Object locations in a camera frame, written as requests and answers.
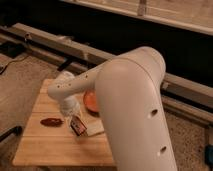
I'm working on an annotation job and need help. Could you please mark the black rod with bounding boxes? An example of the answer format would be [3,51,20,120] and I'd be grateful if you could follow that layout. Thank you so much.
[0,126,22,142]

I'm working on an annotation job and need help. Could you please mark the wooden tabletop board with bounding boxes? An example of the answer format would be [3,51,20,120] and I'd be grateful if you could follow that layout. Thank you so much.
[13,79,114,167]

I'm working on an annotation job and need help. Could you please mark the orange bowl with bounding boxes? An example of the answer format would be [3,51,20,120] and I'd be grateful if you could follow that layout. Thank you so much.
[83,90,99,113]

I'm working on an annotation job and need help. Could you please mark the grey metal rail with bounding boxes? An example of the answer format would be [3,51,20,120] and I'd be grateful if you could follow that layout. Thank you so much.
[0,23,213,124]

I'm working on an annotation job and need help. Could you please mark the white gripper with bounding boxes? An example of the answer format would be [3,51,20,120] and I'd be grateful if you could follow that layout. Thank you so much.
[60,97,80,128]

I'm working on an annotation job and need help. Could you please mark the black cable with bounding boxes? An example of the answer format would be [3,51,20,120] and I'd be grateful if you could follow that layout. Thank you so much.
[0,53,31,76]

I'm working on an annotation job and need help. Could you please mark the blue object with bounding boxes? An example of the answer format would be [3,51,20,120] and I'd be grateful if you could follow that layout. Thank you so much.
[205,145,213,167]

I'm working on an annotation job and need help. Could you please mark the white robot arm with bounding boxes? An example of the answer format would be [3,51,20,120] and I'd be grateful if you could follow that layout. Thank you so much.
[48,46,178,171]

